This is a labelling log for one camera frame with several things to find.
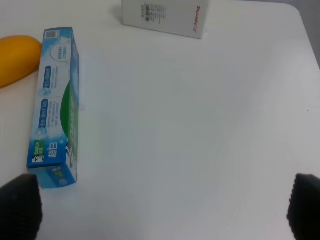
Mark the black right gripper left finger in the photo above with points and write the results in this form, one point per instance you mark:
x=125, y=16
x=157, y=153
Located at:
x=21, y=212

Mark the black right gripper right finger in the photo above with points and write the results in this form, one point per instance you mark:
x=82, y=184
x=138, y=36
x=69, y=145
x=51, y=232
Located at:
x=303, y=213

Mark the blue green toothpaste box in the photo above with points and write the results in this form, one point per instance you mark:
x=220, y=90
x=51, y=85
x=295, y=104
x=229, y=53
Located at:
x=53, y=144

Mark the yellow mango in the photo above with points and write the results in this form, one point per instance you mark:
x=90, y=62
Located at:
x=20, y=56

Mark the white cardboard box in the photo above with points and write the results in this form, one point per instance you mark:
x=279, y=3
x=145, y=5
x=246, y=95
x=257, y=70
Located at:
x=186, y=18

